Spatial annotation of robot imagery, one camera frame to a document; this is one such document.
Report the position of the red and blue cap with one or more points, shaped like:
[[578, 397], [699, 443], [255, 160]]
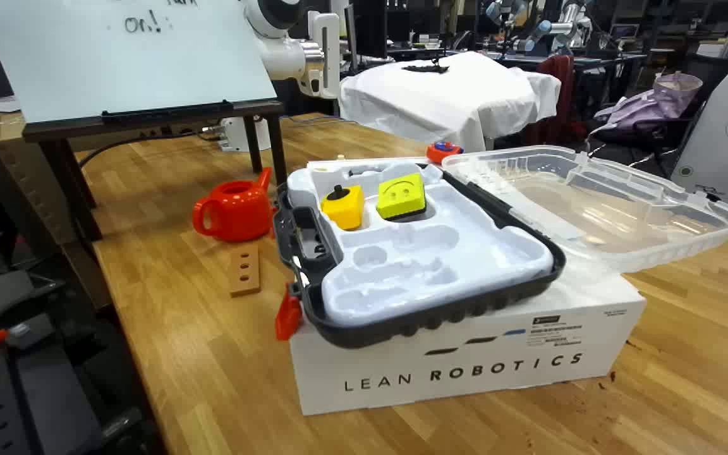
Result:
[[441, 152]]

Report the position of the clear plastic case lid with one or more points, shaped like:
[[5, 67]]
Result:
[[600, 211]]

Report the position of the white machine with blue logo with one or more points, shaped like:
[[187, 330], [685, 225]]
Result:
[[725, 160]]

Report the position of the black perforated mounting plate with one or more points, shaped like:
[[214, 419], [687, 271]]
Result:
[[11, 405]]

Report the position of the yellow cup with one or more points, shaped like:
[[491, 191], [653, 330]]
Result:
[[343, 211]]

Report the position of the black chair under purple cloth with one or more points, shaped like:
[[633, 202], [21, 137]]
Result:
[[719, 72]]

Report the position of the wooden block with holes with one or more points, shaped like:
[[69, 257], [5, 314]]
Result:
[[242, 271]]

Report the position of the red fabric chair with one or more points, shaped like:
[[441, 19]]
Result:
[[560, 84]]

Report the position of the white curved machine housing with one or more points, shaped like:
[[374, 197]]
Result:
[[283, 58]]

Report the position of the white cloth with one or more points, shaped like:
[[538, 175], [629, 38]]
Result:
[[456, 98]]

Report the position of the red watering can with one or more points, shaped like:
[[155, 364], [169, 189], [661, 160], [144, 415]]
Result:
[[239, 215]]

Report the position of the glass whiteboard with writing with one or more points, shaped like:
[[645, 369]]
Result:
[[127, 67]]

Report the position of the purple cloth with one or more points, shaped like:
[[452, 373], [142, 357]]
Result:
[[649, 104]]

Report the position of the white Lean Robotics cardboard box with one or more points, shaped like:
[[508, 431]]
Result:
[[466, 363]]

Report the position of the black easel stand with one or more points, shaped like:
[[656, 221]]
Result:
[[153, 118]]

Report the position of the yellow smiley cube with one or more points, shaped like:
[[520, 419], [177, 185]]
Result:
[[403, 197]]

